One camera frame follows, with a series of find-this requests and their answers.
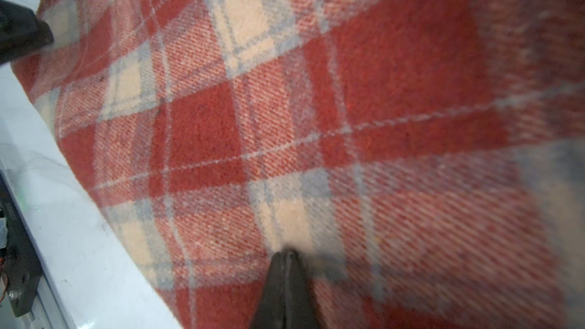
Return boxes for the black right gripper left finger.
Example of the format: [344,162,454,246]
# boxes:
[249,252,286,329]

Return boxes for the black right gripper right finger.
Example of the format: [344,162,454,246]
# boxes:
[285,250,321,329]

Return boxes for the red plaid skirt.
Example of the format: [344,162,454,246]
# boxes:
[12,0,584,328]

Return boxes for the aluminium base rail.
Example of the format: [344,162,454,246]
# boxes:
[1,162,75,328]

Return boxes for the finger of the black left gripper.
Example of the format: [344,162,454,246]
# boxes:
[1,0,54,65]

